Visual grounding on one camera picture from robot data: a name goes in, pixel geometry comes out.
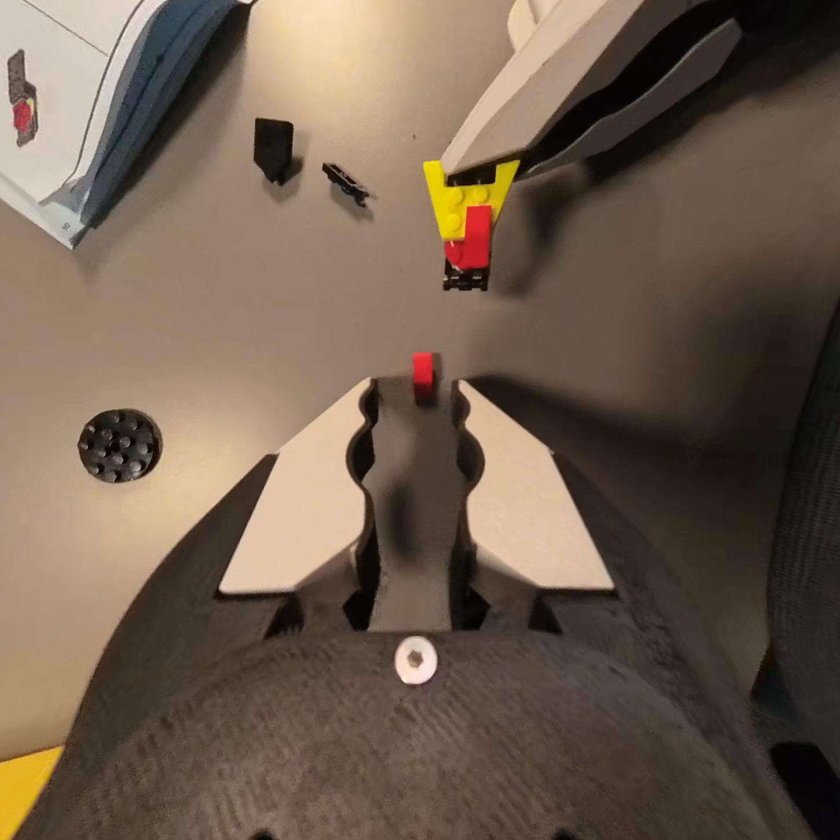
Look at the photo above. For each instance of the black red yellow lego assembly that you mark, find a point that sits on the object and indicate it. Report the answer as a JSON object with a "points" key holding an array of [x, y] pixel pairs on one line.
{"points": [[459, 203]]}

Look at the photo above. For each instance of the black lego slope piece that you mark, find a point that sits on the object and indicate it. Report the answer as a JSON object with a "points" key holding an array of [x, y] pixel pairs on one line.
{"points": [[270, 148]]}

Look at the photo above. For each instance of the red lego brick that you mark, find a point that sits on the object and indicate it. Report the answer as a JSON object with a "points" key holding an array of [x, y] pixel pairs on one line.
{"points": [[423, 374]]}

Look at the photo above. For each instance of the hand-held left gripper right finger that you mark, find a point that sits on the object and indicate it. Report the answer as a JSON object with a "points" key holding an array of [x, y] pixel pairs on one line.
{"points": [[531, 525]]}

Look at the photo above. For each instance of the open instruction booklet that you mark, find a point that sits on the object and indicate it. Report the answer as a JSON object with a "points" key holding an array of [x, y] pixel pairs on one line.
{"points": [[59, 98]]}

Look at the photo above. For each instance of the small black lego clip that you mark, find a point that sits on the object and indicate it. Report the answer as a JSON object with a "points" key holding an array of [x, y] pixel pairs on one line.
{"points": [[344, 182]]}

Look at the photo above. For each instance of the black round lego plate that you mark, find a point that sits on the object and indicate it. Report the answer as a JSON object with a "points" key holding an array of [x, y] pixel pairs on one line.
{"points": [[119, 446]]}

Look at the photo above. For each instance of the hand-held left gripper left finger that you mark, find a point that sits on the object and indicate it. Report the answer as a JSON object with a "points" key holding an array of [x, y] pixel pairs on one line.
{"points": [[295, 525]]}

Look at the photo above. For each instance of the yellow plastic bin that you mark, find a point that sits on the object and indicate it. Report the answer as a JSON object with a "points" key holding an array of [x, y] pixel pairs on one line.
{"points": [[23, 787]]}

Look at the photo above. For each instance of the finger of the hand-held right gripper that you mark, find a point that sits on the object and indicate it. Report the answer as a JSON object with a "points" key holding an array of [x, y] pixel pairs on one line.
{"points": [[558, 79], [663, 98]]}

